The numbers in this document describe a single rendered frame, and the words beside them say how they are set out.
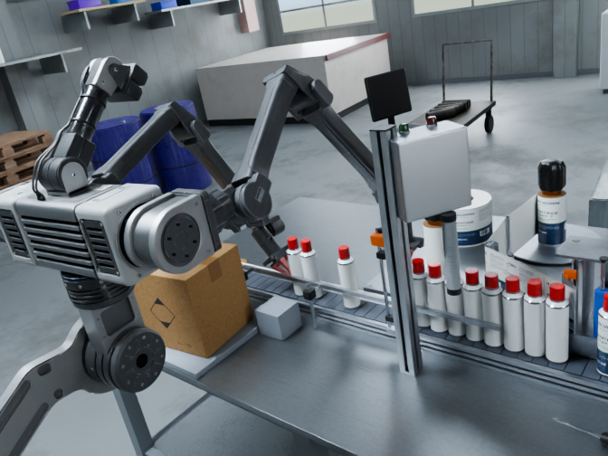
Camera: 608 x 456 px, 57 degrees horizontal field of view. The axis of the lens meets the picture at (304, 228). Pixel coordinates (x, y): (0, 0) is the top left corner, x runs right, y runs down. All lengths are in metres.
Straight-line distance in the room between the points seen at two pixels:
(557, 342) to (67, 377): 1.12
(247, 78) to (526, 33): 4.28
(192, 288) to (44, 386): 0.52
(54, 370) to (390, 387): 0.81
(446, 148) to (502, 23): 8.41
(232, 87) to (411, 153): 8.10
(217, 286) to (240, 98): 7.61
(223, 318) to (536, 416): 0.91
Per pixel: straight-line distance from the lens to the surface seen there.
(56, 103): 8.36
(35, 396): 1.32
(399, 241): 1.36
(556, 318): 1.46
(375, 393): 1.53
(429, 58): 10.12
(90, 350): 1.33
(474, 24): 9.80
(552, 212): 2.00
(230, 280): 1.78
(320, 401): 1.53
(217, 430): 2.49
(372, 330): 1.74
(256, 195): 1.12
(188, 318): 1.72
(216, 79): 9.46
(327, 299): 1.86
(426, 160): 1.28
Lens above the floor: 1.81
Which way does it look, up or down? 22 degrees down
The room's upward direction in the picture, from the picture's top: 11 degrees counter-clockwise
